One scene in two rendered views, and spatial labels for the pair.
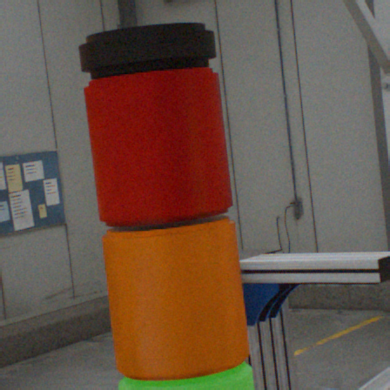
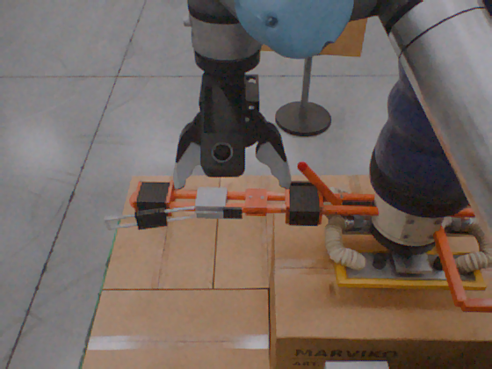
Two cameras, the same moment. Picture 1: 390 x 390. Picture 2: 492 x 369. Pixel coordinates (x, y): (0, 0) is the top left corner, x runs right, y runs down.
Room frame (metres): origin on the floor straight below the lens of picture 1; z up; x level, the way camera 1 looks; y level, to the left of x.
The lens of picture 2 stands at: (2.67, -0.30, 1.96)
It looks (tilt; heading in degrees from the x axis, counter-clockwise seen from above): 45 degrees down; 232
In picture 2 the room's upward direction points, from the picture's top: straight up
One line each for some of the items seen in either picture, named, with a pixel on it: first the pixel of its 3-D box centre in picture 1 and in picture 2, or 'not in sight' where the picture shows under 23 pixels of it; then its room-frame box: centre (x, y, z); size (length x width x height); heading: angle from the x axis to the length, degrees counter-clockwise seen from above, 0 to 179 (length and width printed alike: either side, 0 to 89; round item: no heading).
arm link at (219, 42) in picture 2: not in sight; (223, 29); (2.42, -0.68, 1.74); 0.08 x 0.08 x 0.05
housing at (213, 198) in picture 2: not in sight; (212, 202); (2.29, -0.95, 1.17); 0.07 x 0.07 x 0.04; 50
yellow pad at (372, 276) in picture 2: not in sight; (408, 265); (1.99, -0.58, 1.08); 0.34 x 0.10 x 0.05; 140
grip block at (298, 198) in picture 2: not in sight; (303, 203); (2.13, -0.81, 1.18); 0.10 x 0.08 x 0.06; 50
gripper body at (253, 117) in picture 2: not in sight; (229, 92); (2.41, -0.68, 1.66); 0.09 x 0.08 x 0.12; 53
